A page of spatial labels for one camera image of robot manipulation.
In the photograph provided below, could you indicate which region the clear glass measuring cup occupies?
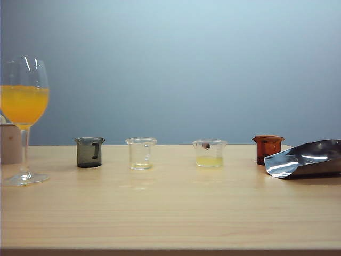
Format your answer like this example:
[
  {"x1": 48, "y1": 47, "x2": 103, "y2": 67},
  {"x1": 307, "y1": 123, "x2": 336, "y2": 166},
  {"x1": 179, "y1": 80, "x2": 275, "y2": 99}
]
[{"x1": 125, "y1": 137, "x2": 158, "y2": 171}]

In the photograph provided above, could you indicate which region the clear wooden-handled measuring cup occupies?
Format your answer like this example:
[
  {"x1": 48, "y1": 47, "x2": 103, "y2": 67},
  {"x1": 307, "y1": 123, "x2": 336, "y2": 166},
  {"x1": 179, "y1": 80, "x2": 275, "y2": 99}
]
[{"x1": 192, "y1": 138, "x2": 228, "y2": 168}]

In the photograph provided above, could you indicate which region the smoky grey measuring cup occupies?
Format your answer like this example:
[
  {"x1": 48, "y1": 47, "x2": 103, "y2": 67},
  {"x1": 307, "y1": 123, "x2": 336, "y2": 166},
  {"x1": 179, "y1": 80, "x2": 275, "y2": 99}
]
[{"x1": 74, "y1": 137, "x2": 106, "y2": 168}]

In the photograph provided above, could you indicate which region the amber glass measuring cup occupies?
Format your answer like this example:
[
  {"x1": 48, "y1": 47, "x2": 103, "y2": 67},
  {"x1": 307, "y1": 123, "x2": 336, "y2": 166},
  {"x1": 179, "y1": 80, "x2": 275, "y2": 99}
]
[{"x1": 251, "y1": 135, "x2": 286, "y2": 166}]

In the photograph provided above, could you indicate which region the shiny metal scoop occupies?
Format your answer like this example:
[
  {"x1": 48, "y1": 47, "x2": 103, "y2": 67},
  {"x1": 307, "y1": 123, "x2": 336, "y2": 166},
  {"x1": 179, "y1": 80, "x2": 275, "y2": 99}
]
[{"x1": 263, "y1": 139, "x2": 341, "y2": 179}]

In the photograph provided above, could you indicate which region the clear wine glass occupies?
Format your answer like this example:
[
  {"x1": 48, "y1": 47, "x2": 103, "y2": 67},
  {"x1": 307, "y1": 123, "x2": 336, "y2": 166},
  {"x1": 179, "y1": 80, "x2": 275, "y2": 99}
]
[{"x1": 0, "y1": 55, "x2": 51, "y2": 187}]

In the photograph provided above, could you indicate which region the beige cylindrical container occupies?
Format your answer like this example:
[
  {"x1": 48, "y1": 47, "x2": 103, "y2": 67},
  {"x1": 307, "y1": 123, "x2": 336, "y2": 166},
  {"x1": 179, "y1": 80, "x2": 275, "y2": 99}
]
[{"x1": 0, "y1": 124, "x2": 23, "y2": 165}]

